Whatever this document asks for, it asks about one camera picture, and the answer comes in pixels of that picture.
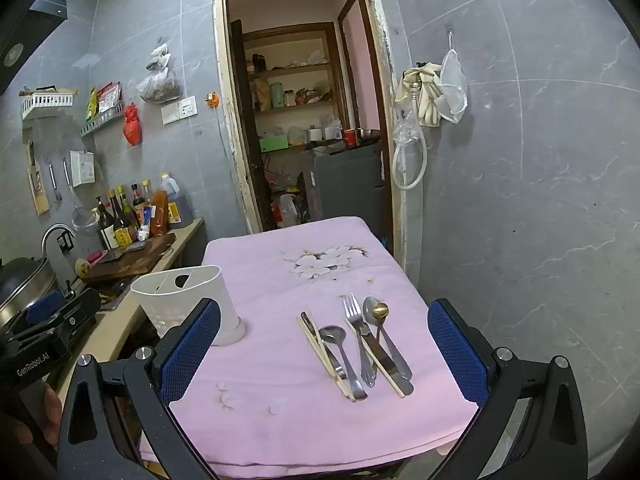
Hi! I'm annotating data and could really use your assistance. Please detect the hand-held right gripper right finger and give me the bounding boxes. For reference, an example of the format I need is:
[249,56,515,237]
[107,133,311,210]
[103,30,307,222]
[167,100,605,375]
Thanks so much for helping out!
[426,298,588,480]

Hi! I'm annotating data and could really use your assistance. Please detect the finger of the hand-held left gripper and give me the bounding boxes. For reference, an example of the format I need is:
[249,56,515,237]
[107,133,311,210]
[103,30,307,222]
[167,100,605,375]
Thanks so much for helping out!
[26,290,68,323]
[50,288,102,339]

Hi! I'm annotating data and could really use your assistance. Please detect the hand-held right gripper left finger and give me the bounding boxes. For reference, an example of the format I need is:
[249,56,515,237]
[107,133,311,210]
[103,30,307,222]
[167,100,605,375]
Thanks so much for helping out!
[56,297,223,480]

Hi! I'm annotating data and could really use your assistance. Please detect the white plastic utensil holder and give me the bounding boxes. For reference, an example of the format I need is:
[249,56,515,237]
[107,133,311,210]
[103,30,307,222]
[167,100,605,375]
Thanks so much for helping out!
[130,265,247,347]

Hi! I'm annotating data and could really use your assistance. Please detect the wooden chopstick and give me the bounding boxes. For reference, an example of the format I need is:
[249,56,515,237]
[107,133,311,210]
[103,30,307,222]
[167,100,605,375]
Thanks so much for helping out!
[298,314,353,403]
[345,316,405,397]
[302,310,357,402]
[347,316,407,397]

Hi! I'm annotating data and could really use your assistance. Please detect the gold spoon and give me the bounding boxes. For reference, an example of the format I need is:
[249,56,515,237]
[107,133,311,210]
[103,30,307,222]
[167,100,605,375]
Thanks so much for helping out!
[372,301,401,356]

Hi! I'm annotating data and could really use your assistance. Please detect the steel fork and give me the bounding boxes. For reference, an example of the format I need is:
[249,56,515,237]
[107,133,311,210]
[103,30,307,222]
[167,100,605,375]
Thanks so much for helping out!
[342,293,377,388]

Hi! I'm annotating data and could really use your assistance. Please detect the slim steel spoon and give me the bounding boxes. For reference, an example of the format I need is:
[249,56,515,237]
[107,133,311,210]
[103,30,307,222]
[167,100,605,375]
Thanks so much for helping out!
[362,296,413,381]

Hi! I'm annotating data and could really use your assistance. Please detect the large round steel spoon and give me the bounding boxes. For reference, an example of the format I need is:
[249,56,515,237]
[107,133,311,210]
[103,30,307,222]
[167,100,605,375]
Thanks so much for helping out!
[318,325,368,402]

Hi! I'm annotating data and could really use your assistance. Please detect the person's left hand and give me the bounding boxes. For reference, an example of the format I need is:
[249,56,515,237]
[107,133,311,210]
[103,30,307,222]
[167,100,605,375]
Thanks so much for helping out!
[0,385,63,466]

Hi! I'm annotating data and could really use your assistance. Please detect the beige kitchen counter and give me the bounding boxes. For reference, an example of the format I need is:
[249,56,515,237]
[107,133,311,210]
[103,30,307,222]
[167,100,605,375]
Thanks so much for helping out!
[50,217,207,401]

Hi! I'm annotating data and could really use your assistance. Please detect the wooden cutting board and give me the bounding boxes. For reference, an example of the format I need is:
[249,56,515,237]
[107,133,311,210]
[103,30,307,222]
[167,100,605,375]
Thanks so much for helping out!
[82,232,178,283]

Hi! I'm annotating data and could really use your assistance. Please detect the steel faucet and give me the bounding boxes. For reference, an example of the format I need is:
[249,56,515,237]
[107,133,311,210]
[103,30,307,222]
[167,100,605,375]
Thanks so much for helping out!
[41,224,76,281]

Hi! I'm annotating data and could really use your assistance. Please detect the row of sauce bottles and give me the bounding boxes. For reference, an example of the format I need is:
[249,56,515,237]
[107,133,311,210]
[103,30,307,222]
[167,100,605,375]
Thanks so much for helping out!
[92,180,156,251]

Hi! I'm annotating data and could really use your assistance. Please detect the steel mesh skimmer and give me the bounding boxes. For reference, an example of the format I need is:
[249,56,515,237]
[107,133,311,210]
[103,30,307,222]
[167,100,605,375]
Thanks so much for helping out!
[61,157,96,231]

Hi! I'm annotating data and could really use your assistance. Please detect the pink floral tablecloth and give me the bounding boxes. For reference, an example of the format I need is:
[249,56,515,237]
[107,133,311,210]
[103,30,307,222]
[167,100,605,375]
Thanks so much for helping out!
[139,216,481,478]

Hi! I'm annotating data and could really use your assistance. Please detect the bamboo hanging board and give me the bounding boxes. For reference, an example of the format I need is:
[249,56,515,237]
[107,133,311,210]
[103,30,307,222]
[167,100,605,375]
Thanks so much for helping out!
[25,135,51,216]

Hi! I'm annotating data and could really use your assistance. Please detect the orange packet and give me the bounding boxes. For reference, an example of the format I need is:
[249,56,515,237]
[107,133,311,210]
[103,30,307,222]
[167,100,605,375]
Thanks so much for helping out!
[149,190,170,238]

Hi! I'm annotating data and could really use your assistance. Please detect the steel peeler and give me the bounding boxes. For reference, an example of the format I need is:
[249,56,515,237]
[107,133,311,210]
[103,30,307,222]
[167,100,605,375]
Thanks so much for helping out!
[47,160,63,203]

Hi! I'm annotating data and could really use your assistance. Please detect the large dark oil jug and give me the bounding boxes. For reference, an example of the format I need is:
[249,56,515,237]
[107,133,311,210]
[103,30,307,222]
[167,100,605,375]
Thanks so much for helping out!
[159,172,183,226]

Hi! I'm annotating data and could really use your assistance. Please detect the white plastic jug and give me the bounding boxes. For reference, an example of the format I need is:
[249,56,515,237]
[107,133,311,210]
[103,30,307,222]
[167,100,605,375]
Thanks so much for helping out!
[279,194,299,228]

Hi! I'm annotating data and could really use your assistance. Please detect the red plastic bag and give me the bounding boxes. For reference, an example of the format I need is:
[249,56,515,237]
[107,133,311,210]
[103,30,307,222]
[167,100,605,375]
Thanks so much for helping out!
[123,102,142,147]

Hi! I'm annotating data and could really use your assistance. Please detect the grey cabinet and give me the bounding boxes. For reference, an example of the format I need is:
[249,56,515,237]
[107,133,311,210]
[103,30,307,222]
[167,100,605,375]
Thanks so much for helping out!
[300,140,388,231]

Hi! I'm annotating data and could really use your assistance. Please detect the red snack packet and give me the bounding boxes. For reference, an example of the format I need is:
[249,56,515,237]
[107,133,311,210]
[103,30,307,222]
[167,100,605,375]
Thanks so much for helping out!
[95,82,122,113]

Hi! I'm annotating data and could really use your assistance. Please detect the clear bag of dried goods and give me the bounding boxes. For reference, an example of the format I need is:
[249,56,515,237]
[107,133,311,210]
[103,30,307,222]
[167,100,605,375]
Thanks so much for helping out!
[136,37,183,105]

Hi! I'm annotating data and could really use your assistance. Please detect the crumpled clear plastic bag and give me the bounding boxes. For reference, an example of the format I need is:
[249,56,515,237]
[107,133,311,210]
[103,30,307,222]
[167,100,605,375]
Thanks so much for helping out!
[392,87,423,146]

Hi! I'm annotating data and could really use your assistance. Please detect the wooden pantry shelf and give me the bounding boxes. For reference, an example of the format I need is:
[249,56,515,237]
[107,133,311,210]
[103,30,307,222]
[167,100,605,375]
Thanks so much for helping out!
[242,22,351,151]

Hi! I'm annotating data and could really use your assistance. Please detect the cream rubber gloves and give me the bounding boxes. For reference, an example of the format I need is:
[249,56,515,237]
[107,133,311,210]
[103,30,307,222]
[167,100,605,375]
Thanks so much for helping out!
[395,62,446,128]

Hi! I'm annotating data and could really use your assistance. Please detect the white mesh bag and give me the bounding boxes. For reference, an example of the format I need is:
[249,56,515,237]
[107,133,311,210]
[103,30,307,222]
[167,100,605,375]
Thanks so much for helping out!
[440,32,469,125]

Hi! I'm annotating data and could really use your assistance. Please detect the black range hood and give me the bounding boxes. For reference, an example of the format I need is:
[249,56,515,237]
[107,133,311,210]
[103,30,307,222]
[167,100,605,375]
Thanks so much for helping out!
[0,0,71,96]

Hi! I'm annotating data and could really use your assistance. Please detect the worn door frame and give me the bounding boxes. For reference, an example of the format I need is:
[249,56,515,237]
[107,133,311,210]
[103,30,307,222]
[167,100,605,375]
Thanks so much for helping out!
[212,0,408,256]

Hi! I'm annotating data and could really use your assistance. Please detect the metal wall shelf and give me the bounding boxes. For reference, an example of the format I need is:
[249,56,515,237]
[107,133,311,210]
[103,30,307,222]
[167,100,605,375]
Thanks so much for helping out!
[80,101,125,137]

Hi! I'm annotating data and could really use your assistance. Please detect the white hose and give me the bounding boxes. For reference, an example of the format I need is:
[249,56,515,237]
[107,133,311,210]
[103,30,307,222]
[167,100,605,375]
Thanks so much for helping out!
[391,110,428,191]

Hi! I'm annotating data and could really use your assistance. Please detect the white wall basket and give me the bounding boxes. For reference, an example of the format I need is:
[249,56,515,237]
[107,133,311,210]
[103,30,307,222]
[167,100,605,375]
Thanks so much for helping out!
[20,87,78,121]

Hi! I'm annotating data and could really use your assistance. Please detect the white wall switch panel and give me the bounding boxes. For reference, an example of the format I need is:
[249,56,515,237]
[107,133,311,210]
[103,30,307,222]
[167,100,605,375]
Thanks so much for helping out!
[161,95,197,125]

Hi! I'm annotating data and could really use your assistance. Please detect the thin white cable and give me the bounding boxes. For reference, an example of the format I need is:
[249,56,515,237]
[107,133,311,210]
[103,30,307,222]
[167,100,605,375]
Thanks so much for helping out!
[215,105,236,221]

